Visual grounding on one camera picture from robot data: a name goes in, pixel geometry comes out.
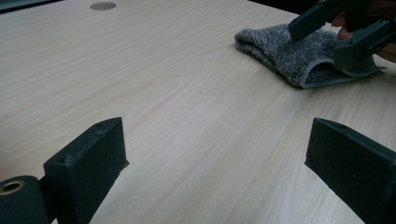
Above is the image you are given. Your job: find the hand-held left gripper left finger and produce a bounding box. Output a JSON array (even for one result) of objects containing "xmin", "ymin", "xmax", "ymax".
[{"xmin": 43, "ymin": 117, "xmax": 130, "ymax": 224}]

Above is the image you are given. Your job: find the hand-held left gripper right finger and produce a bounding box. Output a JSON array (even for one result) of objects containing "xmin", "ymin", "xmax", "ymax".
[{"xmin": 304, "ymin": 118, "xmax": 396, "ymax": 224}]

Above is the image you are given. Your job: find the grey fluffy towel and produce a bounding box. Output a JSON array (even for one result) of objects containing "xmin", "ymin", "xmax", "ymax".
[{"xmin": 233, "ymin": 22, "xmax": 387, "ymax": 90}]

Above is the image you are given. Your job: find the grey round cable grommet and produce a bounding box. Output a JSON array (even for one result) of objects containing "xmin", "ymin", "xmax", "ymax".
[{"xmin": 90, "ymin": 1, "xmax": 117, "ymax": 11}]

